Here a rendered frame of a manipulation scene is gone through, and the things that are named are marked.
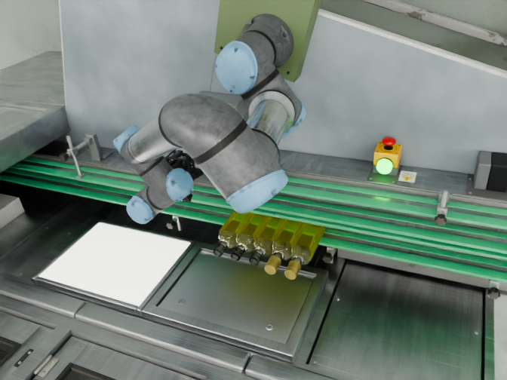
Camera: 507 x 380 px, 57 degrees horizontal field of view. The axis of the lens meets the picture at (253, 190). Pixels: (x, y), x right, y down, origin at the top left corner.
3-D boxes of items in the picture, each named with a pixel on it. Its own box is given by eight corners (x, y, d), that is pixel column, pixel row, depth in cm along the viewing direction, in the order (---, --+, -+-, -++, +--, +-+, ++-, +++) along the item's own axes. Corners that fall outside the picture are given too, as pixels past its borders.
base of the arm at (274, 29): (250, 4, 126) (234, 16, 119) (300, 26, 124) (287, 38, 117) (239, 55, 137) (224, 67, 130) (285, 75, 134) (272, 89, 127)
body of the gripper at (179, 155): (197, 151, 137) (176, 170, 128) (201, 176, 142) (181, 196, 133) (174, 148, 140) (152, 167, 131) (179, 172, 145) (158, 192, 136)
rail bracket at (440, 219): (435, 197, 128) (431, 225, 118) (439, 174, 124) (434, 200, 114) (451, 199, 127) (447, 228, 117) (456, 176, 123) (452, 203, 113)
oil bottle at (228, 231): (245, 210, 158) (216, 249, 142) (244, 197, 155) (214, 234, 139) (260, 212, 156) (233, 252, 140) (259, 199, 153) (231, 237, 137)
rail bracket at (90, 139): (104, 155, 186) (65, 183, 169) (93, 116, 177) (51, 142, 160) (114, 157, 184) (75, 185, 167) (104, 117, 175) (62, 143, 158)
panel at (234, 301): (99, 225, 178) (33, 284, 153) (98, 219, 177) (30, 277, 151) (328, 277, 146) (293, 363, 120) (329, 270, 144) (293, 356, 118)
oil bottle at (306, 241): (311, 222, 150) (288, 265, 134) (310, 208, 147) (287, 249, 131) (327, 225, 148) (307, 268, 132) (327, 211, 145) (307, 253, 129)
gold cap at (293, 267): (303, 268, 129) (298, 278, 125) (293, 271, 131) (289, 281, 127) (296, 258, 128) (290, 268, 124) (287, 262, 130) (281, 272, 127)
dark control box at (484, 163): (474, 173, 134) (473, 188, 127) (479, 148, 129) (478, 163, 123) (505, 177, 131) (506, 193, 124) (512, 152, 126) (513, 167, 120)
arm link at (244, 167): (279, 62, 123) (235, 131, 75) (311, 108, 127) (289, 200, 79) (244, 89, 128) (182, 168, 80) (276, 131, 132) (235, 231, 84)
